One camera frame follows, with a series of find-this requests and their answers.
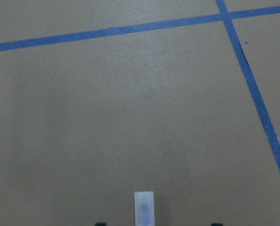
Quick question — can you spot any purple marker pen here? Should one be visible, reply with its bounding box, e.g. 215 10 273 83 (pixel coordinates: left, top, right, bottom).
134 191 155 226

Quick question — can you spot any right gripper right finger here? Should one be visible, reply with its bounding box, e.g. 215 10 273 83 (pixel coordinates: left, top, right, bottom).
211 223 223 226

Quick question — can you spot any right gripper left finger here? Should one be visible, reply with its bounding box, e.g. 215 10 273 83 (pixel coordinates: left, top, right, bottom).
95 222 106 226

